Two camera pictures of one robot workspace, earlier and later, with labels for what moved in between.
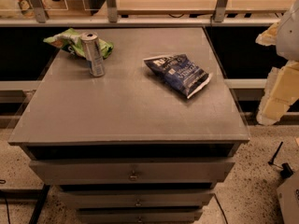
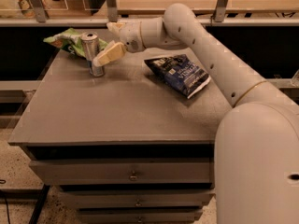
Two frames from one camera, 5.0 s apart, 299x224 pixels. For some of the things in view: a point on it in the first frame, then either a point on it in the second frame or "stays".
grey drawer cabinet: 126,147 stays
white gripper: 290,35 -> 131,35
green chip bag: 71,40 stays
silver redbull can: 93,54 stays
